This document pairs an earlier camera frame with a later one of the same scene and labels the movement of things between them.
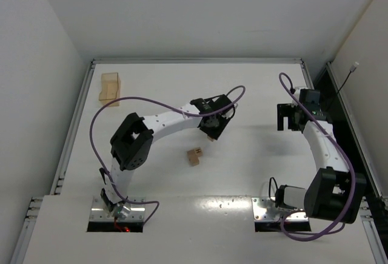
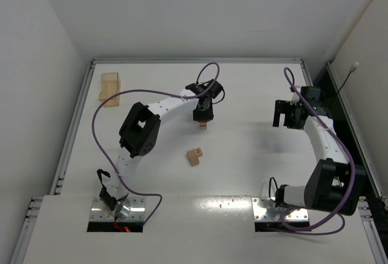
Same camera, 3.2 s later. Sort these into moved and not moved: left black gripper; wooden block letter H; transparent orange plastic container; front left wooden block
Moved: left black gripper
Not moved: transparent orange plastic container; front left wooden block; wooden block letter H
